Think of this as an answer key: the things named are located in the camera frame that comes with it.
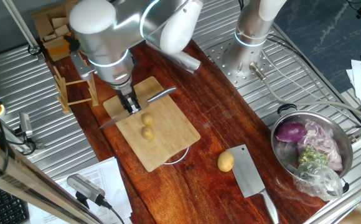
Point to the brown cardboard box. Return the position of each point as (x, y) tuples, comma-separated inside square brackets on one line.
[(59, 49)]

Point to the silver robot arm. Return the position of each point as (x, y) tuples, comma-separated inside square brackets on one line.
[(105, 46)]

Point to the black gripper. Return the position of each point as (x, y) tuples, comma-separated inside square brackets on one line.
[(126, 92)]

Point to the bamboo cutting board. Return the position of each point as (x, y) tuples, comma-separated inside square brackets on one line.
[(165, 130)]

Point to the stainless steel pot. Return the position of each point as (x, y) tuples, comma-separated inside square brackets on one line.
[(342, 140)]

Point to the bag of purple vegetables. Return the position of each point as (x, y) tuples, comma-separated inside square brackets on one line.
[(322, 140)]

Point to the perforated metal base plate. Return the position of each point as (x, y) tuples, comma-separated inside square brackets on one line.
[(221, 65)]

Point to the crumpled clear plastic bag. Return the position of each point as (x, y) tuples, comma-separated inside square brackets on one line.
[(319, 182)]

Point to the steel cleaver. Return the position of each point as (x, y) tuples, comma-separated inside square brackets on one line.
[(246, 171)]

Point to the large yellow potato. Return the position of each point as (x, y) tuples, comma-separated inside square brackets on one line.
[(225, 161)]

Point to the purple onion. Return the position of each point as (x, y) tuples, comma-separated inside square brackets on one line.
[(290, 131)]

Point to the clear plastic bag roll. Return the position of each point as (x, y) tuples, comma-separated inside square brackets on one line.
[(190, 62)]

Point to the wooden peg rack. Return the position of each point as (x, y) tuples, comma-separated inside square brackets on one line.
[(63, 93)]

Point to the small grey bracket camera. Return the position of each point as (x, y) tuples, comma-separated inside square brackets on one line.
[(25, 123)]

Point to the small yellow potato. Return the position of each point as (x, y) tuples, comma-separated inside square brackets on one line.
[(147, 119), (147, 133)]

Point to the aluminium post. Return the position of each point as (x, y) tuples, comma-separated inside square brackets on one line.
[(21, 26)]

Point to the silver camera on stand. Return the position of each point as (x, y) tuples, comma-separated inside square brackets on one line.
[(84, 186)]

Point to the light wooden block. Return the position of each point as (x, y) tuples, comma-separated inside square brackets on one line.
[(59, 22), (49, 37), (62, 30)]

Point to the black keyboard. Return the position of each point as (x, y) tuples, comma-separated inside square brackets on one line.
[(0, 208)]

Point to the printed paper sheets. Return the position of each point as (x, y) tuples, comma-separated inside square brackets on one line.
[(105, 177)]

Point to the aluminium frame beam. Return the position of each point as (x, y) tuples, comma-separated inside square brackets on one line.
[(28, 180)]

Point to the green leafy vegetable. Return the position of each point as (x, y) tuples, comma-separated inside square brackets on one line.
[(312, 155)]

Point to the dark red wooden board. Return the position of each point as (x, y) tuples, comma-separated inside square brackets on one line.
[(199, 109)]

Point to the steel kitchen knife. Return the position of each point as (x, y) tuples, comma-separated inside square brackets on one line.
[(162, 94)]

